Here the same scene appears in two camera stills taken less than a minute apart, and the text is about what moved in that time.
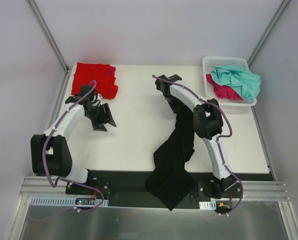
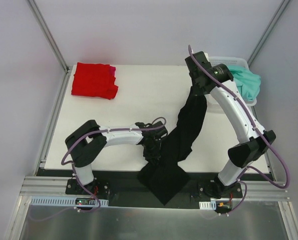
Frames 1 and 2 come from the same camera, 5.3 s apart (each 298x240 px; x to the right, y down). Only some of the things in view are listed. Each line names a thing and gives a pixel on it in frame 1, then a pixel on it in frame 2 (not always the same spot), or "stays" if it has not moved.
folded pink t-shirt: x=112 y=69 stays
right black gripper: x=180 y=107 to x=199 y=81
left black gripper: x=104 y=116 to x=151 y=146
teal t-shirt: x=245 y=82 stays
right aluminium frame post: x=275 y=20 stays
